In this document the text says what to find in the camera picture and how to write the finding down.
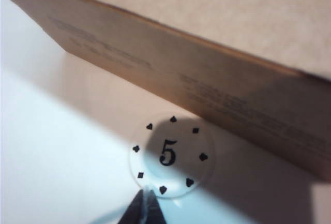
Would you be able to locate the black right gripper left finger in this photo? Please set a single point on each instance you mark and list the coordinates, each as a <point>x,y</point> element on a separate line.
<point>137,211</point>

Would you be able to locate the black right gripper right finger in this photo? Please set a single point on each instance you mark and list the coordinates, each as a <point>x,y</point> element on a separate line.
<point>155,213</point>

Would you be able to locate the white poker chip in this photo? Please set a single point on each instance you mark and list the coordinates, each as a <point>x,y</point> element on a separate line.
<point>172,154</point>

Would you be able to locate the brown cardboard box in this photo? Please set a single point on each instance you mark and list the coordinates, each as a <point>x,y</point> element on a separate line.
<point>207,40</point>

